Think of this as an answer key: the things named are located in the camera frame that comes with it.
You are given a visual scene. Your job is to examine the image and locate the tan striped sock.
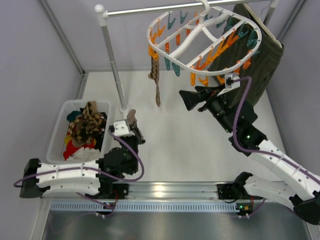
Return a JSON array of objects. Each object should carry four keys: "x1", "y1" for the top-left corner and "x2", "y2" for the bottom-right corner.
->
[{"x1": 126, "y1": 109, "x2": 145, "y2": 142}]

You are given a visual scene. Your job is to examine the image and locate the brown tan argyle sock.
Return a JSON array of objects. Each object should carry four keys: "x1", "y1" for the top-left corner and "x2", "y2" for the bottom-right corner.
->
[{"x1": 67, "y1": 101, "x2": 107, "y2": 147}]

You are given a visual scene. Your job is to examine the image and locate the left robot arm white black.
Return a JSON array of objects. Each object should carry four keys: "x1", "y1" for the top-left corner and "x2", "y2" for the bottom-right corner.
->
[{"x1": 14, "y1": 126, "x2": 146, "y2": 200}]

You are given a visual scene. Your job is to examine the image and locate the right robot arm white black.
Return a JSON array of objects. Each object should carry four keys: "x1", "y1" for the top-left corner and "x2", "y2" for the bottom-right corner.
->
[{"x1": 179, "y1": 86, "x2": 320, "y2": 225}]

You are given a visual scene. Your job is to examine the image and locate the white oval clip hanger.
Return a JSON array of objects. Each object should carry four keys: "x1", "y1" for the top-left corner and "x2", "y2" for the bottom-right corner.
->
[{"x1": 146, "y1": 0, "x2": 262, "y2": 86}]

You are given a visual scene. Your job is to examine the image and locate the pile of socks in basket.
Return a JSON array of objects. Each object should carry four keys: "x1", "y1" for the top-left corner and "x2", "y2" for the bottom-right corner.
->
[{"x1": 63, "y1": 101, "x2": 108, "y2": 162}]

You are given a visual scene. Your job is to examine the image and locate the white clothes hanger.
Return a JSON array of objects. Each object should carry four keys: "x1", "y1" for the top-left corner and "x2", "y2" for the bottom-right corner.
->
[{"x1": 244, "y1": 0, "x2": 283, "y2": 49}]

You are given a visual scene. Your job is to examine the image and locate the olive green hanging garment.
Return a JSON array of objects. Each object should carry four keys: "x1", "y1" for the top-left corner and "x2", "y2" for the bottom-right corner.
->
[{"x1": 208, "y1": 3, "x2": 285, "y2": 106}]

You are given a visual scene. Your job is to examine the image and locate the white laundry basket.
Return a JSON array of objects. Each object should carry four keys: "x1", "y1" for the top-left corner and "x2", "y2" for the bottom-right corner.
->
[{"x1": 46, "y1": 99, "x2": 115, "y2": 164}]

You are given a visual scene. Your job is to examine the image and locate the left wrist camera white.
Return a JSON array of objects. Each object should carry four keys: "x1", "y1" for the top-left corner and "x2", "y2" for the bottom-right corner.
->
[{"x1": 109, "y1": 119, "x2": 134, "y2": 137}]

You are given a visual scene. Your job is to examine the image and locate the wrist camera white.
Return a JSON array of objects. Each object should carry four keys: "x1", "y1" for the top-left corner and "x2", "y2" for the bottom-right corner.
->
[
  {"x1": 217, "y1": 72, "x2": 241, "y2": 97},
  {"x1": 109, "y1": 119, "x2": 134, "y2": 137}
]

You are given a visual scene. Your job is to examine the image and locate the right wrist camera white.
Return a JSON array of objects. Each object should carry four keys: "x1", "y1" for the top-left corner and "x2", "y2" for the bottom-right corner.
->
[{"x1": 217, "y1": 72, "x2": 241, "y2": 97}]

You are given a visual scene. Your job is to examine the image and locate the aluminium mounting rail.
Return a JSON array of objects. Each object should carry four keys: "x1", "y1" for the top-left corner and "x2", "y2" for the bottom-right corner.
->
[{"x1": 37, "y1": 176, "x2": 319, "y2": 202}]

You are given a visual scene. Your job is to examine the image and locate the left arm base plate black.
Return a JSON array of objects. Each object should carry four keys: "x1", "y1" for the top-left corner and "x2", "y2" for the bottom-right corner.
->
[{"x1": 85, "y1": 182, "x2": 129, "y2": 200}]

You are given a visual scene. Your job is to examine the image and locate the slotted cable duct grey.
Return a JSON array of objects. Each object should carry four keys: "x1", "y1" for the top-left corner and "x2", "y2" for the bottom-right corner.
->
[{"x1": 50, "y1": 201, "x2": 240, "y2": 213}]

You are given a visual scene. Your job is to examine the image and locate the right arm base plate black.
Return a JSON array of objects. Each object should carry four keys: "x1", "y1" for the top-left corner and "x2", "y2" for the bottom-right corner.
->
[{"x1": 217, "y1": 183, "x2": 252, "y2": 200}]

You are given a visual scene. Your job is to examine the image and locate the clothes rack metal frame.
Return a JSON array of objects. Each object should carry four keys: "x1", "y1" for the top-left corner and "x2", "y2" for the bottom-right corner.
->
[{"x1": 94, "y1": 0, "x2": 280, "y2": 139}]

